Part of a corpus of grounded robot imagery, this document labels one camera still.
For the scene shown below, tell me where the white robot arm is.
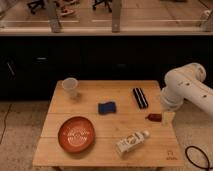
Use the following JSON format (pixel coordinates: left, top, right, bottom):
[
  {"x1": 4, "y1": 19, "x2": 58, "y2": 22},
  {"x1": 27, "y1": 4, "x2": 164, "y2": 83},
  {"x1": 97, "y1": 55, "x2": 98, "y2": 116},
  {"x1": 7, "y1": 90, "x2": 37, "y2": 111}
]
[{"x1": 160, "y1": 63, "x2": 213, "y2": 126}]

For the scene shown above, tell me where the dark red oblong object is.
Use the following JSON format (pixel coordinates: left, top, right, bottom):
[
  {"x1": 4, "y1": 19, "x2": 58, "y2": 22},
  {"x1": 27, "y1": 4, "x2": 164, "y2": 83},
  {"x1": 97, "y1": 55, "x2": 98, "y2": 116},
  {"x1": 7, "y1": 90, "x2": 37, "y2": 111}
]
[{"x1": 145, "y1": 114, "x2": 162, "y2": 122}]

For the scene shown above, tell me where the white small bottle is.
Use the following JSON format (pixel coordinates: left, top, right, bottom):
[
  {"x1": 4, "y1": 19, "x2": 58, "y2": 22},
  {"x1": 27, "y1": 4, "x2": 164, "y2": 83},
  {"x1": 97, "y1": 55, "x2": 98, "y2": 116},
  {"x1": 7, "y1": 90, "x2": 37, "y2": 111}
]
[{"x1": 116, "y1": 130, "x2": 150, "y2": 155}]

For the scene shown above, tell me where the blue sponge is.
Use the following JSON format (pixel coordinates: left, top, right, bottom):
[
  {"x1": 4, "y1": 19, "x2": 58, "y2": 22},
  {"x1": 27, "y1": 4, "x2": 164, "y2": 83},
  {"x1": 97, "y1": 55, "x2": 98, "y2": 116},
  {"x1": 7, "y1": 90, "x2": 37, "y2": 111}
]
[{"x1": 98, "y1": 102, "x2": 116, "y2": 114}]

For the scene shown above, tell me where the orange patterned plate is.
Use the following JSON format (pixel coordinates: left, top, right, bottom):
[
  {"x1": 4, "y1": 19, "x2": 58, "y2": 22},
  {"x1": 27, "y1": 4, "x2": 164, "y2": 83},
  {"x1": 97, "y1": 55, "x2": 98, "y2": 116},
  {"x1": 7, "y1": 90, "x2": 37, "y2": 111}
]
[{"x1": 58, "y1": 116, "x2": 95, "y2": 153}]

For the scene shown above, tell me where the clear plastic cup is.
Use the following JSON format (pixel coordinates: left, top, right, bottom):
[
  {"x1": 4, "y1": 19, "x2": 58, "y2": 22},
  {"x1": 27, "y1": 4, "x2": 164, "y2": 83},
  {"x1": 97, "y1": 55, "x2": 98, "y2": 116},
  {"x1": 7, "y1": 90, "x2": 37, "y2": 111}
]
[{"x1": 62, "y1": 77, "x2": 78, "y2": 98}]

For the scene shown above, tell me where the black office chair base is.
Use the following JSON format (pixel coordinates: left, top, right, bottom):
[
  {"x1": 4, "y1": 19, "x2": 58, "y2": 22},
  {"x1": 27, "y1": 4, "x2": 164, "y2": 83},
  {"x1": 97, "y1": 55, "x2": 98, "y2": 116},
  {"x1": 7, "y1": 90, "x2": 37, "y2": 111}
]
[{"x1": 91, "y1": 0, "x2": 113, "y2": 14}]

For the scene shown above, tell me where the black office chair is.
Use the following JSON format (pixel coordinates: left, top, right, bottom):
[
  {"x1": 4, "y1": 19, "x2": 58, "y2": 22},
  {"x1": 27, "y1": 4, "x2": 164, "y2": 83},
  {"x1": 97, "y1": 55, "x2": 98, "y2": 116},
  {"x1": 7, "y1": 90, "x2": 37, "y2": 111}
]
[{"x1": 27, "y1": 0, "x2": 45, "y2": 14}]

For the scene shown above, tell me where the black cable loop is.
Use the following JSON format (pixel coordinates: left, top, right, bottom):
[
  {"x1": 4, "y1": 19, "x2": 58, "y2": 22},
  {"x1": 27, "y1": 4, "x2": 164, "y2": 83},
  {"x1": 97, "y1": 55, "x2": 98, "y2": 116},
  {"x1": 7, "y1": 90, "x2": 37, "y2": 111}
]
[{"x1": 184, "y1": 145, "x2": 211, "y2": 171}]

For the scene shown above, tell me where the grey metal post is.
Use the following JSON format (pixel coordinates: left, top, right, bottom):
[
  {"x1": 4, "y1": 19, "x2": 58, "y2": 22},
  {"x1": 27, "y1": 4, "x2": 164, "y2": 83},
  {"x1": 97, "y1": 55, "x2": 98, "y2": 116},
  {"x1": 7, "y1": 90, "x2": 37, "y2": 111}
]
[
  {"x1": 112, "y1": 0, "x2": 121, "y2": 33},
  {"x1": 44, "y1": 0, "x2": 61, "y2": 33}
]

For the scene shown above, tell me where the black thin floor cable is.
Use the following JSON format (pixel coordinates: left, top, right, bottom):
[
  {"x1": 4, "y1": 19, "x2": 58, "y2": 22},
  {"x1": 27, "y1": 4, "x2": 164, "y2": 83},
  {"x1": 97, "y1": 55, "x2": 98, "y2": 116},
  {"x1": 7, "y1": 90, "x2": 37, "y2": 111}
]
[{"x1": 0, "y1": 103, "x2": 13, "y2": 145}]

